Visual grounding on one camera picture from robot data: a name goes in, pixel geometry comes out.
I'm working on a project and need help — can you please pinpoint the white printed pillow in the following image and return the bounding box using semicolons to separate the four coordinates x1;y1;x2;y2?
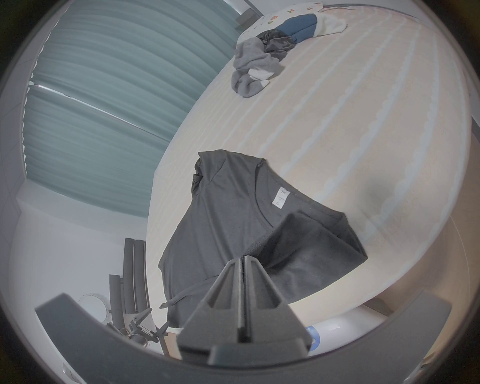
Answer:
240;2;325;38

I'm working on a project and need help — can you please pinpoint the black chest of drawers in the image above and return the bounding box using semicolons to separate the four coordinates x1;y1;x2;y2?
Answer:
109;238;151;316

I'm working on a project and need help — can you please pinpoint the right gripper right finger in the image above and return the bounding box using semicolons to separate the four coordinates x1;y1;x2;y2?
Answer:
244;255;314;352

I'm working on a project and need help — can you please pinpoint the blue-green curtain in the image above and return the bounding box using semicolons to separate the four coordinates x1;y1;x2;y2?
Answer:
22;85;172;220
30;0;248;142

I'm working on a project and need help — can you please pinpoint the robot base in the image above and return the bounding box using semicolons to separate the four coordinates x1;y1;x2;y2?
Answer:
296;305;391;357

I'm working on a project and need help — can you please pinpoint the bed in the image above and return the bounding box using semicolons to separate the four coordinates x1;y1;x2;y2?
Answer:
144;4;474;361

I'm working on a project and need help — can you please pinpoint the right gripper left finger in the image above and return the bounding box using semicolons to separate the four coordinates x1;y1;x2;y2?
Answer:
177;258;245;360

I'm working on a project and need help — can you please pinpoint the pile of clothes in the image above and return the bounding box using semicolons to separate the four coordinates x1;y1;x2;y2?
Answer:
229;13;349;99

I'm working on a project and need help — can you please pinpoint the black T-shirt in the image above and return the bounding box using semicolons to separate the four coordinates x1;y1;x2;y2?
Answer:
157;149;369;331

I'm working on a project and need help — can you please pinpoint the grey bedside table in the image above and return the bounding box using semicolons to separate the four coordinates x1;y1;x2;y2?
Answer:
234;7;264;29

